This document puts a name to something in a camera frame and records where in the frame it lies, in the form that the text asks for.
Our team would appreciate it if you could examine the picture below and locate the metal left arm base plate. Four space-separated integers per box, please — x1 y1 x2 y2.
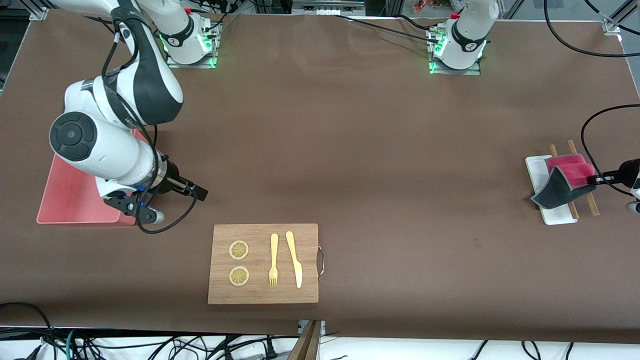
426 26 483 76

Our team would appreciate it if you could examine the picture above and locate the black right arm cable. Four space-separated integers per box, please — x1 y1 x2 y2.
102 30 199 236

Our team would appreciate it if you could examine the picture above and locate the pink plastic bin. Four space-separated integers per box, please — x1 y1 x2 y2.
36 128 151 227

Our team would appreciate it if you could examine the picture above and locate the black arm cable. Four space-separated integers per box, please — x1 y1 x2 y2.
102 30 199 236
544 0 640 197

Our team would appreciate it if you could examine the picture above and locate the grey device box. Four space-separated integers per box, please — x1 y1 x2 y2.
292 0 366 16

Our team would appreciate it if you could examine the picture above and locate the white rectangular tray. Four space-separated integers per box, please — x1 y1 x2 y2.
525 155 578 226

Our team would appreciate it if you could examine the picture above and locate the yellow plastic knife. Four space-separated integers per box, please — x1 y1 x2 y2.
285 231 303 289

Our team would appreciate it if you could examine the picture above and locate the yellow plastic fork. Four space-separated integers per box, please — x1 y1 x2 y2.
268 233 279 288

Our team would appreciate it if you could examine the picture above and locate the pink and grey cloth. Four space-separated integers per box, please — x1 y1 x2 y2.
531 154 598 210

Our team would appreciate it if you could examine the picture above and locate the brown wooden plank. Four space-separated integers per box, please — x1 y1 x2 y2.
287 320 323 360

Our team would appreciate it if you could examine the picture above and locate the black looped floor cable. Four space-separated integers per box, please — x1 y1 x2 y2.
0 302 55 360

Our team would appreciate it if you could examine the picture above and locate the teal floor cable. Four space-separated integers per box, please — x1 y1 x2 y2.
66 329 81 360

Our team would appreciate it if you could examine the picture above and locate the black cable across table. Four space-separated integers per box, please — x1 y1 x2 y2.
334 14 443 45

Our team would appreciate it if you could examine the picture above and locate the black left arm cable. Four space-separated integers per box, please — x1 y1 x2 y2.
544 0 640 197

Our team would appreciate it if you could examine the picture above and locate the wooden cutting board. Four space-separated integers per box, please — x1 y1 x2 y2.
207 223 320 305

